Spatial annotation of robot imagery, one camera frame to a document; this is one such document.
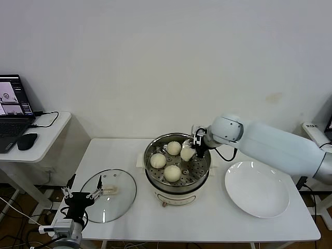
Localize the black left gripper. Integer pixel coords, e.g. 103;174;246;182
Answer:
61;173;104;222

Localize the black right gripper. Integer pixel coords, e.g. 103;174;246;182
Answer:
183;140;206;159

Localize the white steamed baozi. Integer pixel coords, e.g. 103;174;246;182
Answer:
150;153;167;169
180;146;197;161
163;164;182;183
166;141;182;156

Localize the round glass pot lid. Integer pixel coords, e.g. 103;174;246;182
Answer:
79;169;137;223

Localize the stainless steel steamer basket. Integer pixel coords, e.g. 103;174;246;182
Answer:
136;132;220;186

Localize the white side table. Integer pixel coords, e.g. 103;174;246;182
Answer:
0;112;92;216

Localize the black computer mouse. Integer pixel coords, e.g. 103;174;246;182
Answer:
17;132;38;150

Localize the white round plate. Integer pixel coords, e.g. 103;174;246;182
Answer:
224;161;290;218

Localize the black open laptop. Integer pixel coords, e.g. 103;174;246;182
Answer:
0;74;36;154

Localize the white side desk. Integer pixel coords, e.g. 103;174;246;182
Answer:
302;121;332;217

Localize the black laptop on desk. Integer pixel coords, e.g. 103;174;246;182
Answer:
323;114;332;142

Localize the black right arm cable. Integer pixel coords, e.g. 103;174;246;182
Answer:
214;147;237;162

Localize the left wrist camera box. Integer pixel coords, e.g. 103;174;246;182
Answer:
38;219;75;236

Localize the white floor cable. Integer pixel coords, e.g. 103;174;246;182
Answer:
0;196;50;230

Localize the black laptop cable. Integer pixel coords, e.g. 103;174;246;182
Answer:
28;110;60;128

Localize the black power adapter cable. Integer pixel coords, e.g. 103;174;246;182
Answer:
295;176;319;216

